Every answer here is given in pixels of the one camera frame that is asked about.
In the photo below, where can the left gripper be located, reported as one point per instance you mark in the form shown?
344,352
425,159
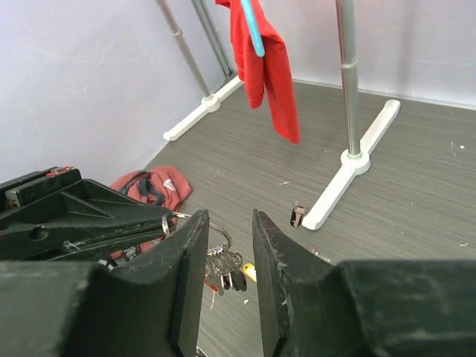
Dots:
54,214

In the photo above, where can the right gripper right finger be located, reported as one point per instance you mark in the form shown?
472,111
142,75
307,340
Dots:
309,307

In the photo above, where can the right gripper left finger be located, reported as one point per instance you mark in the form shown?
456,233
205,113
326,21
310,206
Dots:
148,307

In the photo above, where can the key with orange tag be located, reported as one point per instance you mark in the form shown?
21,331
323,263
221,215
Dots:
250,271

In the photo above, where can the wire keyring with keys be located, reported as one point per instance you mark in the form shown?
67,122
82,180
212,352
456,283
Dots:
223,260

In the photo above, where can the silver key black head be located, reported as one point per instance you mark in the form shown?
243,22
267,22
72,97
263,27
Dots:
298,213

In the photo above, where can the maroon shirt on table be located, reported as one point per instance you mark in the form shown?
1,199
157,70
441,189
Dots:
163,186

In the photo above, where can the metal clothes rack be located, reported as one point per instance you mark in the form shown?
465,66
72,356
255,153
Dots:
334,149

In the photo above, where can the red shirt on hanger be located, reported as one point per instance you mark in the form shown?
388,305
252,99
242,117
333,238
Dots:
269,76

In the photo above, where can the blue clothes hanger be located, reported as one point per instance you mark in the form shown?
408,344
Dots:
253,27

